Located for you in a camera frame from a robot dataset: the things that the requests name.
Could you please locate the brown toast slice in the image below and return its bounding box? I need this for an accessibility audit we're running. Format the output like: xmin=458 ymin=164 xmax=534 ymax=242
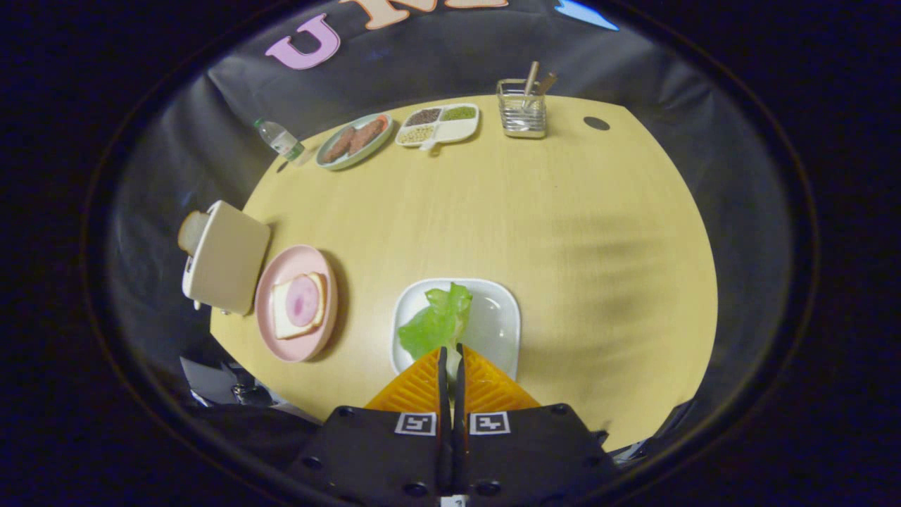
xmin=177 ymin=210 xmax=210 ymax=256

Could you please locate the pink round plate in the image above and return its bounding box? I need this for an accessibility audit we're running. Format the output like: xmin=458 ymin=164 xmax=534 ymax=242
xmin=254 ymin=244 xmax=339 ymax=364

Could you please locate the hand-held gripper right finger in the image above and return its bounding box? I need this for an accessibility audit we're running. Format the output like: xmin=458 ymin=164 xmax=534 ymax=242
xmin=454 ymin=344 xmax=620 ymax=507

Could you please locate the clear plastic water bottle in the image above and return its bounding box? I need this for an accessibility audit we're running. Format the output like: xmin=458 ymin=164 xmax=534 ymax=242
xmin=253 ymin=118 xmax=305 ymax=163

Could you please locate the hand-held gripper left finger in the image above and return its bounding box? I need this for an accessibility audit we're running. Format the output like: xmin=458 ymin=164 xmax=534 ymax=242
xmin=285 ymin=345 xmax=452 ymax=507

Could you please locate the square clear glass cup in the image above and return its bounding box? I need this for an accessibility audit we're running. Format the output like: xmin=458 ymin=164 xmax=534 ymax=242
xmin=496 ymin=78 xmax=548 ymax=139

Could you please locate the pink ham slice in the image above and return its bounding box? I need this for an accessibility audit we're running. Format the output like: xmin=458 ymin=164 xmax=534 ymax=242
xmin=284 ymin=275 xmax=325 ymax=328

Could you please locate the white bread slice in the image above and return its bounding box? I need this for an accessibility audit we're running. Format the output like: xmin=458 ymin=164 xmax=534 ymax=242
xmin=271 ymin=272 xmax=329 ymax=340

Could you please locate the brown meat patty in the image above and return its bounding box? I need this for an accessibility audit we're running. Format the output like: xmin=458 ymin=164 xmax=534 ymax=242
xmin=322 ymin=125 xmax=356 ymax=164
xmin=348 ymin=118 xmax=386 ymax=156

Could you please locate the green lettuce leaf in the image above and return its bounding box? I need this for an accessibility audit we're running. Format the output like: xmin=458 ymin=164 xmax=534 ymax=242
xmin=398 ymin=282 xmax=474 ymax=361

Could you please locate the white divided seasoning dish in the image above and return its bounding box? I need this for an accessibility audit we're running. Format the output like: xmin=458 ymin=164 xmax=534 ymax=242
xmin=394 ymin=103 xmax=481 ymax=152

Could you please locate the pale blue round plate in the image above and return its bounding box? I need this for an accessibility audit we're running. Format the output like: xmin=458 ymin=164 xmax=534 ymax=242
xmin=315 ymin=113 xmax=395 ymax=172

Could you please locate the white square plate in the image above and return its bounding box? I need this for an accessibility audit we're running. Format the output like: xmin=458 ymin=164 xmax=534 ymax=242
xmin=390 ymin=278 xmax=522 ymax=381

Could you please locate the grey frame with cables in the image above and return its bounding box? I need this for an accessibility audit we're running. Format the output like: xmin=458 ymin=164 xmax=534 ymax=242
xmin=179 ymin=356 xmax=317 ymax=423

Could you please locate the cream white toaster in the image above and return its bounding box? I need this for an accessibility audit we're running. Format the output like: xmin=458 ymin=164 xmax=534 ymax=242
xmin=182 ymin=200 xmax=272 ymax=316

